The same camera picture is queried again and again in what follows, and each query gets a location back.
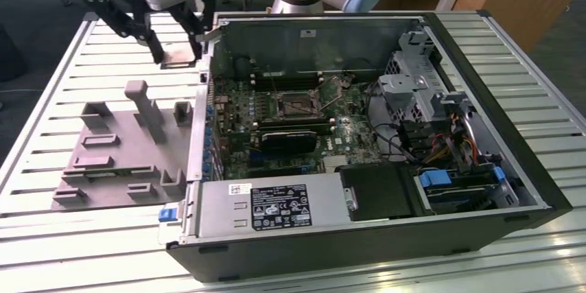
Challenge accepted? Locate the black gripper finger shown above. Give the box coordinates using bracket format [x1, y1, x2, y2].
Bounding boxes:
[171, 0, 220, 62]
[80, 0, 166, 65]

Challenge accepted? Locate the silver square CPU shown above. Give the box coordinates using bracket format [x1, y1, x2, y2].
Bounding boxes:
[159, 45, 200, 69]

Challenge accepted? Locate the black RAM slot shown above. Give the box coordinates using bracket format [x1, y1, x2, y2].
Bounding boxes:
[258, 125, 331, 135]
[252, 72, 320, 84]
[258, 118, 328, 127]
[252, 82, 320, 92]

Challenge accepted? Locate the CPU socket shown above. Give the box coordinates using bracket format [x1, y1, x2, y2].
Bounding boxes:
[272, 91, 322, 119]

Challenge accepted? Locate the grey plastic parts rack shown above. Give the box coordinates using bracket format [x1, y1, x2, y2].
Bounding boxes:
[51, 80, 199, 212]

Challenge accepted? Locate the metal socket cover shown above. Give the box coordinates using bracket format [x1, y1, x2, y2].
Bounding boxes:
[319, 75, 357, 99]

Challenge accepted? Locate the thin metal locking lever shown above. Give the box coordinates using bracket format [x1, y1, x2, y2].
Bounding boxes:
[319, 95, 343, 110]

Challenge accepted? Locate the black graphics card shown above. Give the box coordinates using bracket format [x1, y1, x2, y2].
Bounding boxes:
[260, 130, 318, 155]

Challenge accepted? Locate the green motherboard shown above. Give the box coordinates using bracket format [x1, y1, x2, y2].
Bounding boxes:
[208, 75, 390, 180]

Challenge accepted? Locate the grey metal drive cage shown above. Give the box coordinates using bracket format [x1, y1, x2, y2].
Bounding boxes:
[375, 30, 473, 123]

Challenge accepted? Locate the blue case latch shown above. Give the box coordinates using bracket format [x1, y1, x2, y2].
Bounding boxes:
[156, 204, 179, 222]

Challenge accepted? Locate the small silver heat sink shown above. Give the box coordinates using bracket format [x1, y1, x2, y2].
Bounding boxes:
[322, 154, 350, 172]

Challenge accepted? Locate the grey power supply unit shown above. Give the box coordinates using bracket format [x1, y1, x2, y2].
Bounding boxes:
[179, 172, 354, 239]

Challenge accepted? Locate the black plastic shroud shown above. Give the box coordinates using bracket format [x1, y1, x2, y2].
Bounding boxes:
[335, 161, 417, 222]

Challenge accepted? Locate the wooden cabinet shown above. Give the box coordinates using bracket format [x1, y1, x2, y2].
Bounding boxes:
[475, 0, 586, 53]

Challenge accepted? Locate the hard disk in blue carrier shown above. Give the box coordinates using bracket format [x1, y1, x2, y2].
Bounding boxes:
[413, 167, 505, 213]

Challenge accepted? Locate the black open PC case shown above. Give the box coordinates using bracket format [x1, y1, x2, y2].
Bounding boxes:
[158, 11, 574, 283]

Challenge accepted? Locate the black wire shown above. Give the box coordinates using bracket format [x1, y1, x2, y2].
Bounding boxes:
[369, 119, 418, 164]

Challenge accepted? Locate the coloured wire bundle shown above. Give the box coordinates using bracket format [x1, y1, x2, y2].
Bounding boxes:
[423, 114, 485, 167]

